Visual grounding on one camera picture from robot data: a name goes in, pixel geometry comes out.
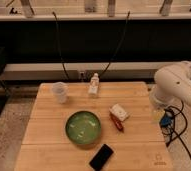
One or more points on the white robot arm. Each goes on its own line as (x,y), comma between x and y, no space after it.
(172,81)

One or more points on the small white bottle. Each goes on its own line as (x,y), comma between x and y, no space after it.
(94,85)

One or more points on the white rectangular box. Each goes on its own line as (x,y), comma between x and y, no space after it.
(119,112)

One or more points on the clear plastic cup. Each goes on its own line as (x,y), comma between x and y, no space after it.
(59,90)

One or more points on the green round bowl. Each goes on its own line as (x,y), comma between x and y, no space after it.
(83,128)

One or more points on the red small tool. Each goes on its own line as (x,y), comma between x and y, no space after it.
(117,123)

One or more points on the black smartphone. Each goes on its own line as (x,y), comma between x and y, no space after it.
(101,157)

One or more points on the blue connector box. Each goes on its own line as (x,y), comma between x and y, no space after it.
(166,120)

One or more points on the wall power outlet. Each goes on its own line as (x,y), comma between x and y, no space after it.
(81,74)

